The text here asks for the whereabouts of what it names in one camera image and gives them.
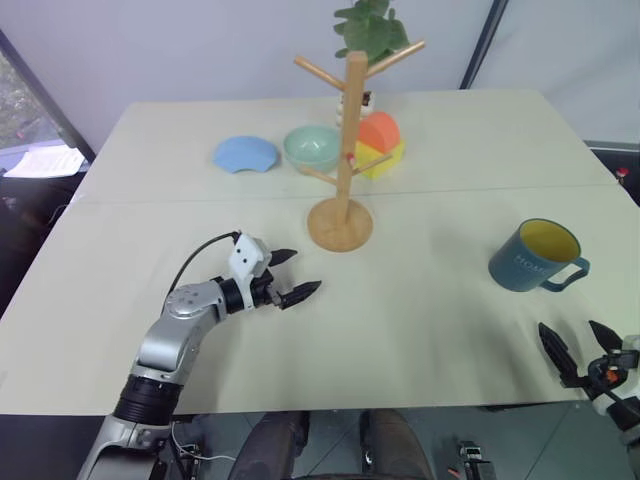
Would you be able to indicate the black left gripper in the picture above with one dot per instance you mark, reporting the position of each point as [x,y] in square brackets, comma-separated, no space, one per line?
[263,291]

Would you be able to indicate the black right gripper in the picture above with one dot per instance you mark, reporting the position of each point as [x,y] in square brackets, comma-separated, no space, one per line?
[606,375]

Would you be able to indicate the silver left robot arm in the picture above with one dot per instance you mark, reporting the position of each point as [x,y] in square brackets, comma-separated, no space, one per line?
[170,340]

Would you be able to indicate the wooden mug tree stand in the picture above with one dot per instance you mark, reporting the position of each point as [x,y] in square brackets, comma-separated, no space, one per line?
[350,125]

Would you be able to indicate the blue mug with yellow inside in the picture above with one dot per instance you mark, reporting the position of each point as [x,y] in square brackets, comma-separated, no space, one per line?
[520,265]

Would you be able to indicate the light green bowl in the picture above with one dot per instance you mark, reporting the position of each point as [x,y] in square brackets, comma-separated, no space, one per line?
[310,150]

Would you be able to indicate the blue curved plate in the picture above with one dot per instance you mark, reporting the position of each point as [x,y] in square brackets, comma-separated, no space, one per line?
[245,152]

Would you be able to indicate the black device with white label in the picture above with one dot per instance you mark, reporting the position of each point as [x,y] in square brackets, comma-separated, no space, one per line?
[472,457]

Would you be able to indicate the orange and yellow block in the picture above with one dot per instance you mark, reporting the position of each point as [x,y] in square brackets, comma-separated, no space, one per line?
[380,137]

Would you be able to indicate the dark rounded shape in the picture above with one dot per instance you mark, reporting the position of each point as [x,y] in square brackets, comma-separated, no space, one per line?
[395,442]
[272,445]

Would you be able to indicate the small red object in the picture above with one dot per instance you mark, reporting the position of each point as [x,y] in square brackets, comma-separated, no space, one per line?
[622,174]

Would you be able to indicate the white patterned plant pot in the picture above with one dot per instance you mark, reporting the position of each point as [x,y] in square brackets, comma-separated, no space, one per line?
[368,101]

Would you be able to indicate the green leafy plant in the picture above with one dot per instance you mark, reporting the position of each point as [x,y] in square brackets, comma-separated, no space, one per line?
[372,27]

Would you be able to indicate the white paper sheets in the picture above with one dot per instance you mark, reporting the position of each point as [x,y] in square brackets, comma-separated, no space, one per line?
[45,162]

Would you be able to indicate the dark vertical pole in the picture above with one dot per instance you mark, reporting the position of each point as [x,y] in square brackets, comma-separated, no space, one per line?
[480,45]

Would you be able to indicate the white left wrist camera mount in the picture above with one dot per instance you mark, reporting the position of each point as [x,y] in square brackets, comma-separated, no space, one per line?
[247,260]

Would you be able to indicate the dark window frame bar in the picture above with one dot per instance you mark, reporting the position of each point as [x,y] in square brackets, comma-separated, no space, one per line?
[45,95]

